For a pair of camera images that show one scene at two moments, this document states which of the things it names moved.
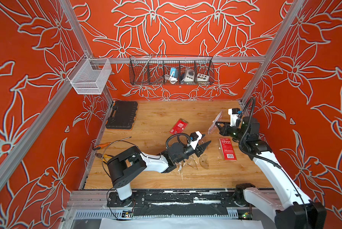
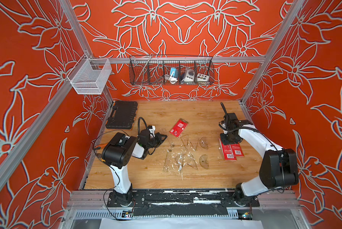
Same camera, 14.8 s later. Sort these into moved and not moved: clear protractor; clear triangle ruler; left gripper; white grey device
Moved: left gripper
Not moved: clear protractor; clear triangle ruler; white grey device
